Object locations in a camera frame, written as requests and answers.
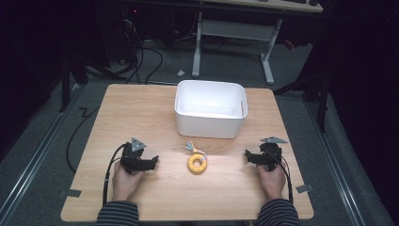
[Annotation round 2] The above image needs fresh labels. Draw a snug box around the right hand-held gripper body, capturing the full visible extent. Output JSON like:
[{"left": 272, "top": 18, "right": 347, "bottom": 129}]
[{"left": 252, "top": 136, "right": 289, "bottom": 172}]

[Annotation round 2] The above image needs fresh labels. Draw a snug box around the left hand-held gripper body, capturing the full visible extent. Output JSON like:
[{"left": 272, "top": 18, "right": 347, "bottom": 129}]
[{"left": 120, "top": 137, "right": 148, "bottom": 176}]

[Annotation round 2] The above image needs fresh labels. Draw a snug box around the yellow ring toy with rope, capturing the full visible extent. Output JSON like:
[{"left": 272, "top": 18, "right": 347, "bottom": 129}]
[{"left": 184, "top": 140, "right": 209, "bottom": 175}]

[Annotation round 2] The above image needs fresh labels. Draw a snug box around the white plastic bin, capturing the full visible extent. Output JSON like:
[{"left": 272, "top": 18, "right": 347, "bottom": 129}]
[{"left": 174, "top": 79, "right": 248, "bottom": 139}]

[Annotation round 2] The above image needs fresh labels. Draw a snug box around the person's left hand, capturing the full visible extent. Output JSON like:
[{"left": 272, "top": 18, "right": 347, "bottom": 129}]
[{"left": 111, "top": 162, "right": 145, "bottom": 202}]

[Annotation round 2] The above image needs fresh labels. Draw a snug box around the person's right hand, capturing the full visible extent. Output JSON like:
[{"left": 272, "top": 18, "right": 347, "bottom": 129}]
[{"left": 257, "top": 162, "right": 287, "bottom": 201}]

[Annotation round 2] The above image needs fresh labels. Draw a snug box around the grey tape piece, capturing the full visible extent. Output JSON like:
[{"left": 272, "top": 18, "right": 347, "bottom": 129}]
[
  {"left": 57, "top": 188, "right": 83, "bottom": 199},
  {"left": 295, "top": 184, "right": 314, "bottom": 194}
]

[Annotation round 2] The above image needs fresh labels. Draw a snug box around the black metal stand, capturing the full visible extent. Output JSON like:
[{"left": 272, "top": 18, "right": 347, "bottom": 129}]
[
  {"left": 273, "top": 72, "right": 333, "bottom": 133},
  {"left": 57, "top": 53, "right": 126, "bottom": 113}
]

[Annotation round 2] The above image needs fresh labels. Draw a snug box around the white-legged desk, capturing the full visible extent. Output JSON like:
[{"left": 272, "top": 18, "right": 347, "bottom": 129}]
[{"left": 119, "top": 0, "right": 324, "bottom": 86}]

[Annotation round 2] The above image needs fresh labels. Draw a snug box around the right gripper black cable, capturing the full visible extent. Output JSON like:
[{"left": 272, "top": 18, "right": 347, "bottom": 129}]
[{"left": 266, "top": 150, "right": 295, "bottom": 204}]

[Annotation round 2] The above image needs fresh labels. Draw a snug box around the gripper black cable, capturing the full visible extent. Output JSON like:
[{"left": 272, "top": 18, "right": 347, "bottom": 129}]
[
  {"left": 266, "top": 150, "right": 295, "bottom": 204},
  {"left": 102, "top": 142, "right": 130, "bottom": 208}
]

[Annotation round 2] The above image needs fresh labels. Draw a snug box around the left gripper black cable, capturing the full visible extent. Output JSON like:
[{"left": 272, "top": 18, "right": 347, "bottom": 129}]
[{"left": 102, "top": 142, "right": 130, "bottom": 208}]

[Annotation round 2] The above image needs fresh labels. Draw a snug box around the black floor cable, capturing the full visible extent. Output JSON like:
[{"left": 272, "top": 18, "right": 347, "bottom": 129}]
[{"left": 65, "top": 106, "right": 101, "bottom": 174}]

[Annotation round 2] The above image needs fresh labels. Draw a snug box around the black cable bundle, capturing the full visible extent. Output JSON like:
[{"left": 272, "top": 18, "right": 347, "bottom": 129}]
[{"left": 120, "top": 8, "right": 165, "bottom": 86}]

